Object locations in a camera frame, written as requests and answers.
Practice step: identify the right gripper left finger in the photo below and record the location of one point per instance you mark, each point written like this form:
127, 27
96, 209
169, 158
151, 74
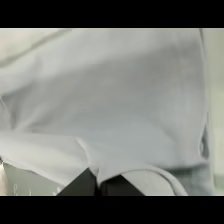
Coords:
83, 185

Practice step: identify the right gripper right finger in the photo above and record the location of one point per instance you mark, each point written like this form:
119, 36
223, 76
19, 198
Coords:
118, 187

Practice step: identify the pale grey shirt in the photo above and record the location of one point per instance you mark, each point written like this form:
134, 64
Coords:
110, 100

